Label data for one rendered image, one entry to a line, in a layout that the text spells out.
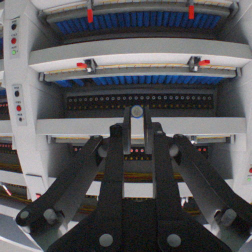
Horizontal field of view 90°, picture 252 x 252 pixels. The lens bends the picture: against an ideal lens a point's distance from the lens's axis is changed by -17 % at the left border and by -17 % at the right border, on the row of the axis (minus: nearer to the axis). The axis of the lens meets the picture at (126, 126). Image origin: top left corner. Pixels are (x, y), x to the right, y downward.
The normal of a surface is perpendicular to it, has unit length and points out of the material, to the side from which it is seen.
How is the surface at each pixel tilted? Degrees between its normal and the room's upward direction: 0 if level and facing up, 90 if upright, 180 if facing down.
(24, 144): 90
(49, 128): 109
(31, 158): 90
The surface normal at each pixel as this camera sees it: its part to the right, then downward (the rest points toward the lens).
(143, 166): -0.09, 0.25
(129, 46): -0.09, -0.08
